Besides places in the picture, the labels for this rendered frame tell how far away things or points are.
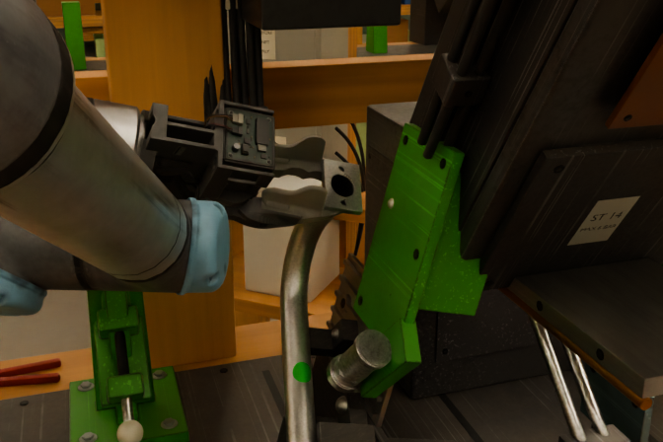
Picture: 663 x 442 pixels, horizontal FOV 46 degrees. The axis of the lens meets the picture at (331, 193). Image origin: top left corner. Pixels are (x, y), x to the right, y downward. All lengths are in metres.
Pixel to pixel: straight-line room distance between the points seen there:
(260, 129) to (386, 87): 0.49
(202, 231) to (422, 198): 0.23
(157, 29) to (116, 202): 0.56
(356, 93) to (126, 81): 0.34
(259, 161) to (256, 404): 0.40
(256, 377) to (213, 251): 0.48
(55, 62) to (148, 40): 0.66
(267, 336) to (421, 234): 0.51
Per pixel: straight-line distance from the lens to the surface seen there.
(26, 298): 0.66
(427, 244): 0.73
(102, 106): 0.71
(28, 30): 0.32
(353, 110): 1.16
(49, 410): 1.06
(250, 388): 1.05
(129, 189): 0.46
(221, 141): 0.70
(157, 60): 1.00
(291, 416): 0.82
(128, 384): 0.90
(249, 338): 1.20
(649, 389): 0.68
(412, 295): 0.74
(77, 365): 1.18
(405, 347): 0.74
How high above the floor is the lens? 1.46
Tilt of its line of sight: 19 degrees down
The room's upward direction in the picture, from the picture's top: straight up
